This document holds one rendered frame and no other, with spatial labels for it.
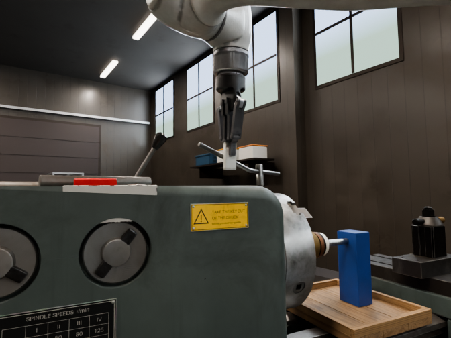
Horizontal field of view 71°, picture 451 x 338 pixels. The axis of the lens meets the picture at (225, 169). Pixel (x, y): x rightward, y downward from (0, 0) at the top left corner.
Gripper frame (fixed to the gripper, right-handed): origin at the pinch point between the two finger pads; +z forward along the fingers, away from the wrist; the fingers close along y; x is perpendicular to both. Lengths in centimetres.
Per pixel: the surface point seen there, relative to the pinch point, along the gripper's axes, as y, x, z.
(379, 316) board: -10, -43, 45
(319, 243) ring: -1.2, -28.7, 24.6
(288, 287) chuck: -12.3, -9.4, 30.5
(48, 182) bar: -11.1, 39.4, 6.0
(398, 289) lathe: -1, -63, 43
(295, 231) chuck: -11.1, -12.4, 18.1
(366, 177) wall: 218, -303, 12
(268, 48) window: 406, -273, -212
